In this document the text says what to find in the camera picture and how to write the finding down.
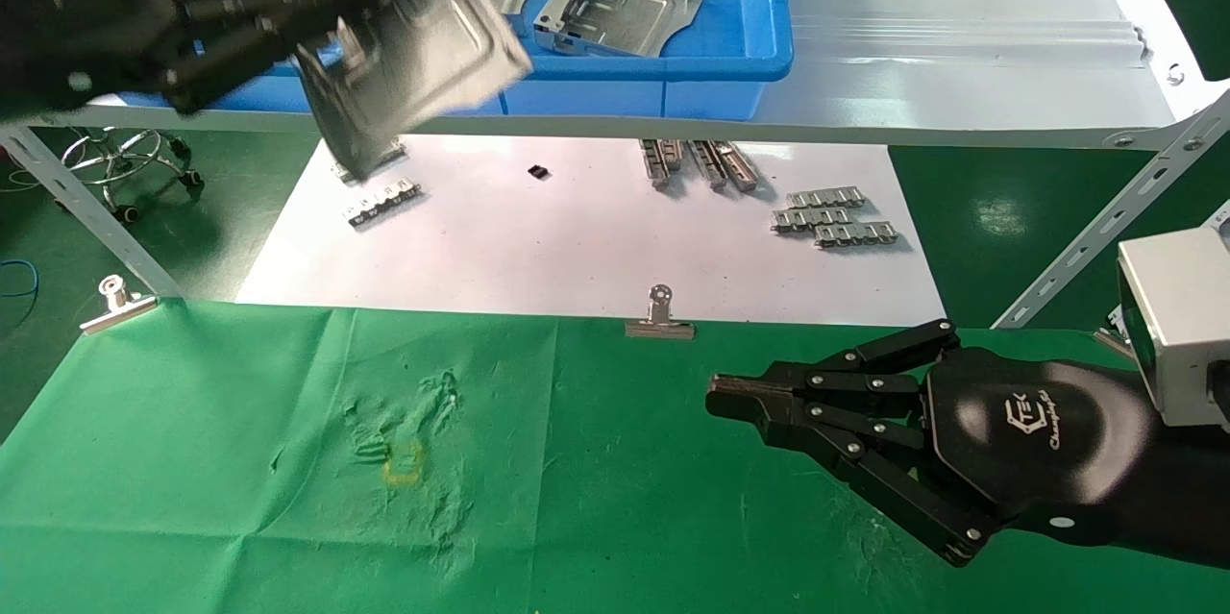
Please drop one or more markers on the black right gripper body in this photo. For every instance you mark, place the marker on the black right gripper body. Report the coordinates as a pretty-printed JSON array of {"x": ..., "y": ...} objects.
[{"x": 1038, "y": 431}]

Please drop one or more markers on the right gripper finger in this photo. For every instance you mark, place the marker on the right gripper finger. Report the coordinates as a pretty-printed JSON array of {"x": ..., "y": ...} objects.
[
  {"x": 846, "y": 379},
  {"x": 865, "y": 451}
]

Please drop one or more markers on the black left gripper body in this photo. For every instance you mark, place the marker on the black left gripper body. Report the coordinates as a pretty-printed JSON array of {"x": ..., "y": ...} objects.
[{"x": 77, "y": 18}]

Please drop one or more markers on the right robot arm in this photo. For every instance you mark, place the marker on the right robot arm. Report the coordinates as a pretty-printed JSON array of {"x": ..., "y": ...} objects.
[{"x": 1192, "y": 489}]

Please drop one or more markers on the blue plastic parts bin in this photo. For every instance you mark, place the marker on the blue plastic parts bin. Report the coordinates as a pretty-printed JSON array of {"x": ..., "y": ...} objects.
[{"x": 625, "y": 95}]

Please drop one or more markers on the silver binder clip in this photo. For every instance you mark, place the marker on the silver binder clip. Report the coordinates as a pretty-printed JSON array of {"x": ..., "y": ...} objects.
[
  {"x": 1115, "y": 340},
  {"x": 659, "y": 328},
  {"x": 117, "y": 308}
]

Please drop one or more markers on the chrome stool base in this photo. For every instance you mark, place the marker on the chrome stool base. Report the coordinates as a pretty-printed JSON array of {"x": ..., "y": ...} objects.
[{"x": 125, "y": 145}]

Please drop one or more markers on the metal strips pile top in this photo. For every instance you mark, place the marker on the metal strips pile top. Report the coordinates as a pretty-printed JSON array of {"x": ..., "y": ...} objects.
[{"x": 740, "y": 167}]

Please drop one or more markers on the green table cloth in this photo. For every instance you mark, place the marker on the green table cloth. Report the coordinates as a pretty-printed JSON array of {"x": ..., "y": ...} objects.
[{"x": 596, "y": 460}]

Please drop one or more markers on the white paper sheet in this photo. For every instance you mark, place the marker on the white paper sheet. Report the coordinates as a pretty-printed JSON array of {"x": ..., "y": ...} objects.
[{"x": 577, "y": 239}]

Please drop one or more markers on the small black clip piece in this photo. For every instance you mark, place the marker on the small black clip piece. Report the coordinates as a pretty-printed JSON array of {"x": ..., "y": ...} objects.
[{"x": 539, "y": 172}]

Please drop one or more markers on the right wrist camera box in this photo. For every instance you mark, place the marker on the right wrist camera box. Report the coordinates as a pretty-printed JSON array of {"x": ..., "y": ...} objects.
[{"x": 1182, "y": 326}]

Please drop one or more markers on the perforated white shelf post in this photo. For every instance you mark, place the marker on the perforated white shelf post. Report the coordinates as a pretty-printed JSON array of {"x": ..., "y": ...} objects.
[
  {"x": 86, "y": 206},
  {"x": 1105, "y": 220}
]

